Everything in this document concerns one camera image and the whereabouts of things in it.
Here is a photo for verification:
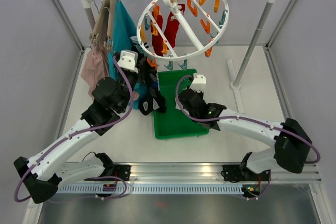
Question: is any orange clothes peg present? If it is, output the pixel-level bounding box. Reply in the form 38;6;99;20
151;22;159;36
153;2;160;21

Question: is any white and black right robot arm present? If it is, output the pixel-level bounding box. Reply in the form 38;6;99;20
176;89;312;180

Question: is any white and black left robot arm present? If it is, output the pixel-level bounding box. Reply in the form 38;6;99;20
14;50;152;204

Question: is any white slotted cable duct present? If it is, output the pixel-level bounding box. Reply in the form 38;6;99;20
58;183;243;195

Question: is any teal clothes peg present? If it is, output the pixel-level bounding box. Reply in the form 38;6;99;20
178;59;188;70

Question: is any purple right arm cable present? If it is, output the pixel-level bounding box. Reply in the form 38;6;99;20
175;74;321;164

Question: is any beige clothes hanger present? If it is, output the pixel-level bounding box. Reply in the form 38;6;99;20
86;0;116;51

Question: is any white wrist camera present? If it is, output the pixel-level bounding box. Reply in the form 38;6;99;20
189;73;206;93
118;50;139;73

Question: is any teal hanging garment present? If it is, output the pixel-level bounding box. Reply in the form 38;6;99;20
106;0;138;113

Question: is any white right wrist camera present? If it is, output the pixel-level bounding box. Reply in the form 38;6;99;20
189;73;206;93

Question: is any black sock with blue pattern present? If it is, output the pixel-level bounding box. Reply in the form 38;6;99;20
138;68;167;115

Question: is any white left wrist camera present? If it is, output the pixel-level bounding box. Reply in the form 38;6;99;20
118;50;139;73

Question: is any red christmas sock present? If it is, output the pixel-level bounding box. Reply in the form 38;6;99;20
164;12;180;48
152;14;163;56

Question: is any green plastic tray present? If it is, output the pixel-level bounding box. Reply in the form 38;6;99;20
154;69;209;140

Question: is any orange peg on crossbar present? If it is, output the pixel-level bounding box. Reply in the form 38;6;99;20
200;19;211;35

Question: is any pink hanging garment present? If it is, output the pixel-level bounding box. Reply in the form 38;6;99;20
80;46;110;99

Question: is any white round clip hanger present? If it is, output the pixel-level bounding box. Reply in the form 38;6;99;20
136;0;229;61

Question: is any aluminium mounting rail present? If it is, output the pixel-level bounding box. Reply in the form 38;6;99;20
62;162;322;183

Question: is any white sock with black stripes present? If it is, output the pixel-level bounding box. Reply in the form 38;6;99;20
130;36;149;48

